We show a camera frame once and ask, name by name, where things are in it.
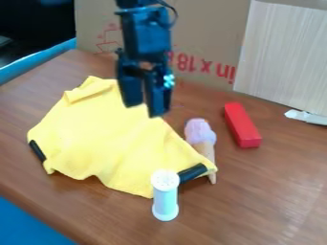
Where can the red block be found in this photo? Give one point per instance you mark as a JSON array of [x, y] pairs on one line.
[[242, 125]]

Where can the wooden board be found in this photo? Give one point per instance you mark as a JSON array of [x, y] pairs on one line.
[[284, 54]]

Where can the cardboard box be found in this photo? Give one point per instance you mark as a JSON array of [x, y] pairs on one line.
[[200, 41]]

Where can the yellow cloth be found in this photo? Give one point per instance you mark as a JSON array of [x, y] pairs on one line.
[[111, 140]]

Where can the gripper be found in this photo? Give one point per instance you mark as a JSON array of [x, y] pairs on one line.
[[146, 35]]

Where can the toy ice cream cone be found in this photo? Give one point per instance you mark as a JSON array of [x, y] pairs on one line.
[[202, 143]]

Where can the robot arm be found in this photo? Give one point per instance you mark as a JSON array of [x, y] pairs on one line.
[[140, 3]]

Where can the white salt shaker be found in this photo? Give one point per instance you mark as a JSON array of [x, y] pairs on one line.
[[165, 195]]

